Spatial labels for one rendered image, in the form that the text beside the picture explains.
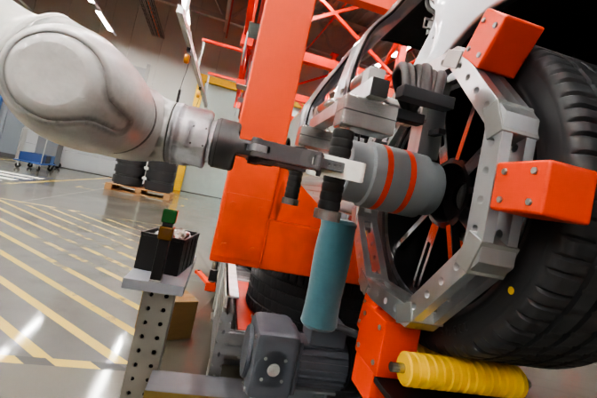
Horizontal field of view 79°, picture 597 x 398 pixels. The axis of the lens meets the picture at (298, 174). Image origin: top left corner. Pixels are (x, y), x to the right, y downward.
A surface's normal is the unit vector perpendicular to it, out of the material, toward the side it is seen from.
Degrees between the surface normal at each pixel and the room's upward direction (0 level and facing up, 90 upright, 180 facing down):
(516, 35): 125
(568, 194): 90
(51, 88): 92
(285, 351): 90
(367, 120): 90
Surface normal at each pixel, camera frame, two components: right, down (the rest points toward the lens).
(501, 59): 0.04, 0.55
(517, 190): -0.96, -0.21
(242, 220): 0.19, -0.01
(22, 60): 0.37, 0.10
